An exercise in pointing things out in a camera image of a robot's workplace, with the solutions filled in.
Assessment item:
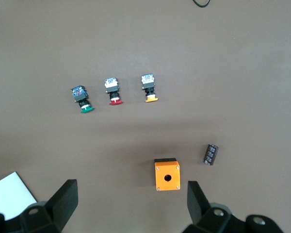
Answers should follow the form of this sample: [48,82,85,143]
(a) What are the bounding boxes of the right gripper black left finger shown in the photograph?
[21,179,79,233]

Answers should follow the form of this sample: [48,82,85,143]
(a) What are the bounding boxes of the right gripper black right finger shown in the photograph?
[184,181,233,233]

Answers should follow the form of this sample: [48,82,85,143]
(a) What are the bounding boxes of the red push button switch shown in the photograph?
[103,77,123,106]

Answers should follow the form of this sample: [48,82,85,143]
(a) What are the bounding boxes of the yellow push button switch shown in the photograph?
[140,74,159,103]

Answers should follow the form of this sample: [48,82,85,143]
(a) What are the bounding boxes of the orange button enclosure box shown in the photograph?
[154,157,181,192]

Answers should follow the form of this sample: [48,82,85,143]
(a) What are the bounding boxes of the small black connector block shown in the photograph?
[203,144,219,166]

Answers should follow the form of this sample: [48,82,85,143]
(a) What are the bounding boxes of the white drawer cabinet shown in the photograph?
[0,171,37,222]

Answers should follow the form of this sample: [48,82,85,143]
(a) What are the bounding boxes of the thin black cable loop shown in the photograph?
[192,0,211,8]

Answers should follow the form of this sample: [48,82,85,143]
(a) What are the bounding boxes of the green push button switch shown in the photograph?
[70,84,95,114]

